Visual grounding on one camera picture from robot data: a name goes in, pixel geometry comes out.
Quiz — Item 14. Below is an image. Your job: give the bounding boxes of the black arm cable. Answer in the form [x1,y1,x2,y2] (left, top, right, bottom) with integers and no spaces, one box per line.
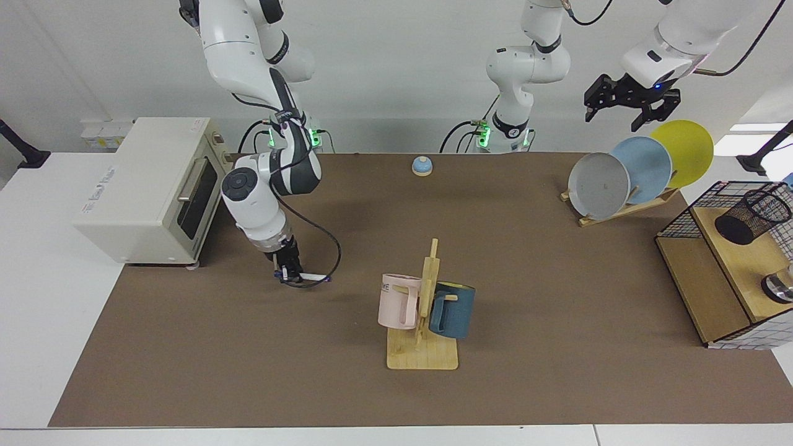
[561,0,787,77]
[266,186,343,289]

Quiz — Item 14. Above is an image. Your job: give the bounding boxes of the wooden cup stand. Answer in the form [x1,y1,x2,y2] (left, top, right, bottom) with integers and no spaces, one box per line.
[387,238,460,371]

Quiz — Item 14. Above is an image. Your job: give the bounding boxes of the pink cup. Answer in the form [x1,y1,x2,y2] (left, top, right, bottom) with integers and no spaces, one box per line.
[378,273,423,331]

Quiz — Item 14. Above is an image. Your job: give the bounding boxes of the black mesh pen holder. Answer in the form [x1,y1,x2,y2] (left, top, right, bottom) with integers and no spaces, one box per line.
[714,189,793,246]

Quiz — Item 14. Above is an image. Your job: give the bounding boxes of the light blue plate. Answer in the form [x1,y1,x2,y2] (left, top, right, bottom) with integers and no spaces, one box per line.
[610,136,673,205]

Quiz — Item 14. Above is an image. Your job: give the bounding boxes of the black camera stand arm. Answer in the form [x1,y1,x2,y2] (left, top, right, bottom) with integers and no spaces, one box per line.
[736,121,793,176]
[0,120,51,169]

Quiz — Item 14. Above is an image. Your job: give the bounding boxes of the pale toaster oven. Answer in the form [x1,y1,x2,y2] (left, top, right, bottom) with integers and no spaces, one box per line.
[73,117,234,268]

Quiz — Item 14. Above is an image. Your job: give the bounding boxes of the wire basket with wooden floor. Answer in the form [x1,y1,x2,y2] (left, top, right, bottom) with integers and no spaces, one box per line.
[655,181,793,351]

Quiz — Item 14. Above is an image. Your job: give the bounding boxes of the brown table cloth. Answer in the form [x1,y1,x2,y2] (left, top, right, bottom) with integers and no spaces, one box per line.
[48,152,793,428]

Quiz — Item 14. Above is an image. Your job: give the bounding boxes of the dark teal cup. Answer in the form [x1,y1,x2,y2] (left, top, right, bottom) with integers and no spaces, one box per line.
[429,282,476,340]

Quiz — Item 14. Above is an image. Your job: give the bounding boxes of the yellow plate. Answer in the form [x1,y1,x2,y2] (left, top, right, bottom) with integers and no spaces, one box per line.
[649,120,714,189]

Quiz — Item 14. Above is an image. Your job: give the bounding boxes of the grey plate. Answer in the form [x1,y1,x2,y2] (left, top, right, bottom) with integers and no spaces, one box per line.
[568,152,631,221]

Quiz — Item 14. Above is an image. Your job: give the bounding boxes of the black base cable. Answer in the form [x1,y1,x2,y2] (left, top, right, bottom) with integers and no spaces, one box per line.
[237,120,273,154]
[439,93,501,154]

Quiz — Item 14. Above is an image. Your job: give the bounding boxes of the wooden plate rack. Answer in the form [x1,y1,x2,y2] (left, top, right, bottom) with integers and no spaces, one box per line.
[561,186,680,228]

